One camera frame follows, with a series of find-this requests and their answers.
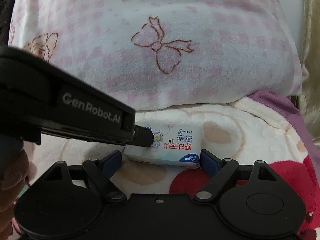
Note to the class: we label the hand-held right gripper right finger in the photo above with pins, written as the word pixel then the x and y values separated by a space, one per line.
pixel 208 162

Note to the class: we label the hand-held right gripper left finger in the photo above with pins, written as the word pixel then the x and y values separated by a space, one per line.
pixel 112 162

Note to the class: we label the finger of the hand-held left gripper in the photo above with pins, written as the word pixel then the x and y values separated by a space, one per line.
pixel 143 136

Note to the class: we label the white wipes packet red print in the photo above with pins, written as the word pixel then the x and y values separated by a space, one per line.
pixel 180 145

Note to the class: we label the person's left hand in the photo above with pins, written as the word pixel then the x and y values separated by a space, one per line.
pixel 12 192

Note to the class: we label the purple cloth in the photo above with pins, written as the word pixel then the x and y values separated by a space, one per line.
pixel 295 115

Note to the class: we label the pink checkered fleece blanket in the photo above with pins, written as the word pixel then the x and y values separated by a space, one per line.
pixel 175 25

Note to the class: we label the cream satin cloth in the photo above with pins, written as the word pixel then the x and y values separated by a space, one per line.
pixel 311 42

